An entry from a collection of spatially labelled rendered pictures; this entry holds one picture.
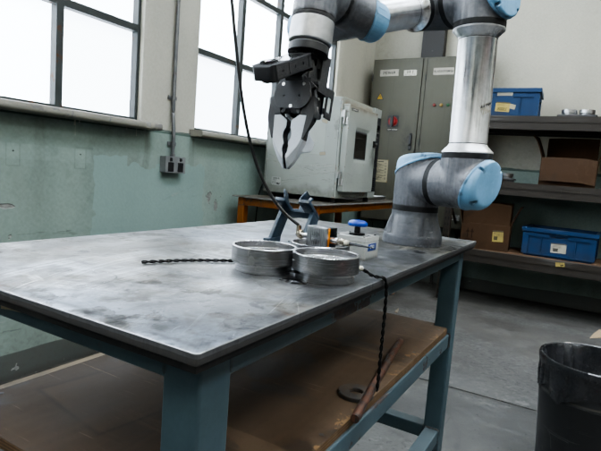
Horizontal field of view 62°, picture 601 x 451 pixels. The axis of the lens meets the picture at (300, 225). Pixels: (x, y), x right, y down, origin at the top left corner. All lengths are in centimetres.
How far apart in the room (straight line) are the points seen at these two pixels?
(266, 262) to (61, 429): 40
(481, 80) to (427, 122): 349
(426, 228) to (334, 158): 187
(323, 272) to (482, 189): 56
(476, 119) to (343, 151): 194
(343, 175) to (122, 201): 129
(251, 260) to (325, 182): 238
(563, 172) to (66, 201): 333
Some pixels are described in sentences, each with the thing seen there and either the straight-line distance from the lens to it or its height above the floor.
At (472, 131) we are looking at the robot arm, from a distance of 121.
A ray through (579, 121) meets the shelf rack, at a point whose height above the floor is 147.
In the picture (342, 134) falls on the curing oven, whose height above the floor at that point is 120.
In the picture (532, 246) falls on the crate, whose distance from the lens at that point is 427.
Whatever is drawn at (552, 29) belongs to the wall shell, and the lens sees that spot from 493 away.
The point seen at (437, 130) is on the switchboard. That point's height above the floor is 141.
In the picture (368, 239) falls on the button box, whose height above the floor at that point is 84.
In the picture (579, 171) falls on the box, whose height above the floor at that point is 111.
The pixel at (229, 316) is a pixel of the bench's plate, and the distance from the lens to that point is 57.
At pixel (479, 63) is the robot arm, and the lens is 123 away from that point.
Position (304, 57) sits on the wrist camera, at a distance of 86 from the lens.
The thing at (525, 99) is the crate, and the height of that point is 163.
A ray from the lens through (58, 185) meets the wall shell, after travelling 244.
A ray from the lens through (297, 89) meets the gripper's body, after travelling 86.
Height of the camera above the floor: 97
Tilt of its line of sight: 6 degrees down
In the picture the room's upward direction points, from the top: 4 degrees clockwise
